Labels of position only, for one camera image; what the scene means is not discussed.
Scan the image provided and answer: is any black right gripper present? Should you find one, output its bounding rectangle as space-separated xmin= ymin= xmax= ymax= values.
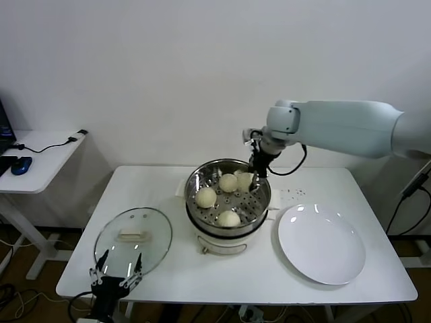
xmin=248 ymin=147 xmax=272 ymax=194

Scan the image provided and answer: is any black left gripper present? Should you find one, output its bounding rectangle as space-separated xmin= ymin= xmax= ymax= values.
xmin=89 ymin=249 xmax=144 ymax=320

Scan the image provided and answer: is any white steamed baozi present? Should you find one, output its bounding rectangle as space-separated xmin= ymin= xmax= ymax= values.
xmin=195 ymin=187 xmax=218 ymax=209
xmin=218 ymin=210 xmax=242 ymax=228
xmin=234 ymin=171 xmax=255 ymax=192
xmin=219 ymin=174 xmax=239 ymax=194

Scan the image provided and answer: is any oval glass pot lid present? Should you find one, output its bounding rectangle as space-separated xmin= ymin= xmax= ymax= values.
xmin=94 ymin=207 xmax=173 ymax=281

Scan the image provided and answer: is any stainless steel steamer basket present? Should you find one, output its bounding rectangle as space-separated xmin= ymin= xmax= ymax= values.
xmin=174 ymin=158 xmax=282 ymax=236

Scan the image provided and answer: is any cream electric cooker base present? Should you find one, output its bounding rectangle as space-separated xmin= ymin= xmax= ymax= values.
xmin=185 ymin=208 xmax=270 ymax=256

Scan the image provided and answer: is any large white plate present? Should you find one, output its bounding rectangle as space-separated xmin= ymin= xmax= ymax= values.
xmin=277 ymin=203 xmax=367 ymax=286

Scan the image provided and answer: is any white power strip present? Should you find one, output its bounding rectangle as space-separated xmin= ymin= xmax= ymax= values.
xmin=238 ymin=304 xmax=265 ymax=320

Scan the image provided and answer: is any white side table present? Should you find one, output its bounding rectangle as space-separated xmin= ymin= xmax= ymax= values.
xmin=0 ymin=130 xmax=89 ymax=281

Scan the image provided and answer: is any blue computer mouse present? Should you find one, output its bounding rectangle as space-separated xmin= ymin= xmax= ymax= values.
xmin=10 ymin=157 xmax=34 ymax=176

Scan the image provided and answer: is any black laptop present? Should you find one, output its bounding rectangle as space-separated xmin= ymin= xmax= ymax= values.
xmin=0 ymin=98 xmax=18 ymax=178

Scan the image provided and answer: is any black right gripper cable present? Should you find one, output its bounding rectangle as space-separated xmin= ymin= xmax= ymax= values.
xmin=267 ymin=143 xmax=308 ymax=176

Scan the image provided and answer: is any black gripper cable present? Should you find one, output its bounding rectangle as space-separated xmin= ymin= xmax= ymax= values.
xmin=69 ymin=291 xmax=97 ymax=320
xmin=267 ymin=143 xmax=308 ymax=176

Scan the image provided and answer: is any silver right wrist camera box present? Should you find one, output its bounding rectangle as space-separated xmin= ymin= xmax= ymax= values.
xmin=242 ymin=127 xmax=263 ymax=146

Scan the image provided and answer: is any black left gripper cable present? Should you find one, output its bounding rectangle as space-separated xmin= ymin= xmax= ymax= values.
xmin=69 ymin=291 xmax=97 ymax=320

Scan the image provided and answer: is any black power adapter cable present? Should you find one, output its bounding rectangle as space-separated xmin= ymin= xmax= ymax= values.
xmin=385 ymin=166 xmax=431 ymax=236

